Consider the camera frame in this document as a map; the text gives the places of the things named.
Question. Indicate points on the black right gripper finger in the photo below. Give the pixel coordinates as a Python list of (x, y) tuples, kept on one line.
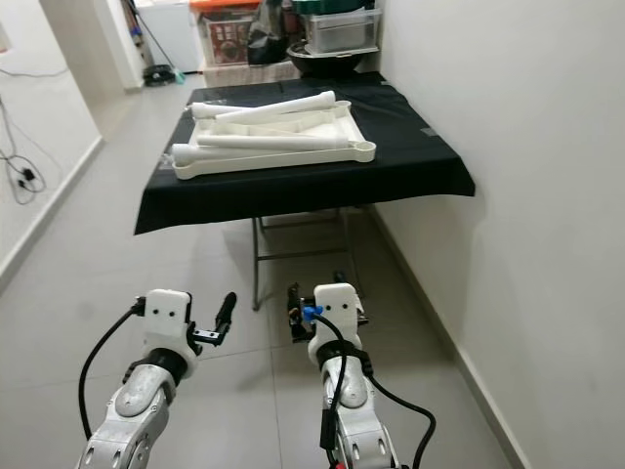
[(295, 298)]

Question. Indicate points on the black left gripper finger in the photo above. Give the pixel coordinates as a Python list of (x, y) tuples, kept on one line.
[(226, 311)]

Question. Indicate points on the black tablecloth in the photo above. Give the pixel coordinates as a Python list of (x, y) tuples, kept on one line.
[(293, 200)]

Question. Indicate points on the white plastic table top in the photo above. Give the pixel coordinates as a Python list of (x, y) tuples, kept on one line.
[(303, 127)]

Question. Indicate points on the beige patterned bench cloth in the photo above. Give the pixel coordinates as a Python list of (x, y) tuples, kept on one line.
[(244, 74)]

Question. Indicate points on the black wok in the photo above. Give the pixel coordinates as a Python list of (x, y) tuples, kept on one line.
[(322, 63)]

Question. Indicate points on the black power adapter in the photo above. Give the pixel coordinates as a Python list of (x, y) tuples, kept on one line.
[(27, 179)]

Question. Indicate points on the mop with teal head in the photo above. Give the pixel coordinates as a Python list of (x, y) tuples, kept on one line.
[(176, 75)]

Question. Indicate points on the black round floor object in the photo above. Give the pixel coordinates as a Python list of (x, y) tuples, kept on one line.
[(156, 75)]

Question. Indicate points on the black bag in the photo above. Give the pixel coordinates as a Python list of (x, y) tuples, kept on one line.
[(266, 39)]

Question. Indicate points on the storage box with orange lid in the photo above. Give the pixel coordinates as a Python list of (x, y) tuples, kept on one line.
[(225, 39)]

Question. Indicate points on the clear plastic storage box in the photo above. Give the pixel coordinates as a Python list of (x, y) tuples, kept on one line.
[(337, 31)]

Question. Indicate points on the white cabinet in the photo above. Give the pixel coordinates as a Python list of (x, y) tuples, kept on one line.
[(171, 34)]

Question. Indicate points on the green pot lid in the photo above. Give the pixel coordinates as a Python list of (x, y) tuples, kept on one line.
[(332, 6)]

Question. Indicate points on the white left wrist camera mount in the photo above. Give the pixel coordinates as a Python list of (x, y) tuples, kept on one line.
[(168, 318)]

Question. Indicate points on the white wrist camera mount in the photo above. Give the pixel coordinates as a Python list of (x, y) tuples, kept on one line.
[(168, 318), (337, 308)]

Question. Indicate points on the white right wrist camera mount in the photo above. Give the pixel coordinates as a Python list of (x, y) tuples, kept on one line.
[(337, 308)]

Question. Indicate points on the grey metal table frame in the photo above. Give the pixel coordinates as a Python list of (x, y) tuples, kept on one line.
[(256, 264)]

